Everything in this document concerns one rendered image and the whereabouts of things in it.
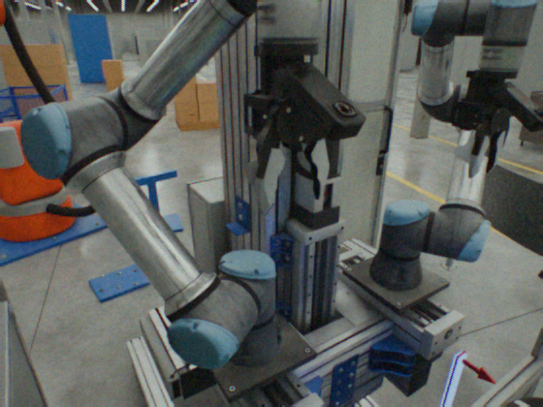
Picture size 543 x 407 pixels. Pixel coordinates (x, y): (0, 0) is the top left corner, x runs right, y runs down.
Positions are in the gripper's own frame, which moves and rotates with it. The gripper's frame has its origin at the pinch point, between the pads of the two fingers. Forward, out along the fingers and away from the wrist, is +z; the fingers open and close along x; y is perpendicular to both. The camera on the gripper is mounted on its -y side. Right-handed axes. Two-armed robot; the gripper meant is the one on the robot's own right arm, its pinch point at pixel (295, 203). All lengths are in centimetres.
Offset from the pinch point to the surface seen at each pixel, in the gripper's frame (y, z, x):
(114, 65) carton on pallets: 858, 34, -161
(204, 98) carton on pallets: 656, 90, -275
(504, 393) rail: -16, 62, -57
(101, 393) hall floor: 123, 148, 29
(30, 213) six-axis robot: 320, 119, 44
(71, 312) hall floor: 201, 148, 33
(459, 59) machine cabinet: 538, 31, -927
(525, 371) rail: -15, 62, -69
